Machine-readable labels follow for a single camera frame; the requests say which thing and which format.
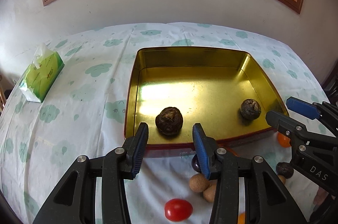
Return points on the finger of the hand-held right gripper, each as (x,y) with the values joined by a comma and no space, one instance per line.
(301,107)
(280,122)

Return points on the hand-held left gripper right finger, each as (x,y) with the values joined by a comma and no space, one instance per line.
(202,155)

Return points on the brown longan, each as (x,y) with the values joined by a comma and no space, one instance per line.
(198,183)
(210,193)
(282,179)

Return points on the red and gold tin box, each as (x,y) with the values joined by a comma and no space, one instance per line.
(200,89)

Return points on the red cherry tomato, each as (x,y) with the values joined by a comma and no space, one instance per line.
(178,209)

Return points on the dark cherry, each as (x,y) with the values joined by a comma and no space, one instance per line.
(195,164)

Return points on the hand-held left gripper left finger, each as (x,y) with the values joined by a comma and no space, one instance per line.
(138,158)

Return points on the dark wrinkled round fruit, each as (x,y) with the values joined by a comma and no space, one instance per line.
(169,121)
(250,109)
(284,169)

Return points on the green tissue pack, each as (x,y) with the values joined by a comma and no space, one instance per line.
(45,73)

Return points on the small orange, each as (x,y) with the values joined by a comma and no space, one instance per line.
(283,142)
(241,218)

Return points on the person's right hand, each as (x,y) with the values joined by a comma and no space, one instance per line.
(320,197)

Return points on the white cloud print tablecloth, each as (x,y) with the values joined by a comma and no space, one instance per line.
(79,113)

